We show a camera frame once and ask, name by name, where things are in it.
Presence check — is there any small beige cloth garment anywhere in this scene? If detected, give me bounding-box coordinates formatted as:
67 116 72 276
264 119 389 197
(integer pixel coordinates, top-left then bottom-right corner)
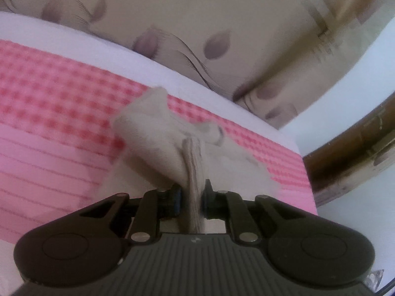
94 88 280 234

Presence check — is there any brown wooden furniture edge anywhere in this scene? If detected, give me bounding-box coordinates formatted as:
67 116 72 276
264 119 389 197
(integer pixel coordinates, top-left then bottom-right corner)
303 94 394 206

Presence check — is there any pink checked bed sheet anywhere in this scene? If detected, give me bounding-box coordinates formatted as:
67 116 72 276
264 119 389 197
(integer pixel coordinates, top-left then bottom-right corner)
0 39 319 244

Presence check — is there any beige leaf-print curtain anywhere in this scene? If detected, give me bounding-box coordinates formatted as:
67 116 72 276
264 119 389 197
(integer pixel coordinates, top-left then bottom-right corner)
1 0 394 128

